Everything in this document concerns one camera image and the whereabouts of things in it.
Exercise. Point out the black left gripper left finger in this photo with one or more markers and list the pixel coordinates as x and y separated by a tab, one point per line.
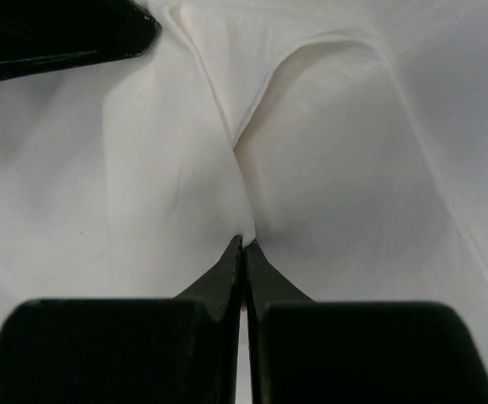
179	350

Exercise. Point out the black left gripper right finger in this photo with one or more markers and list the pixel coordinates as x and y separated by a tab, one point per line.
413	338

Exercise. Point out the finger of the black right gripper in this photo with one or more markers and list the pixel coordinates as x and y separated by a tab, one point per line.
48	36

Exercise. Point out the white paper napkin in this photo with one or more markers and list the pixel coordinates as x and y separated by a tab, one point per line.
350	139

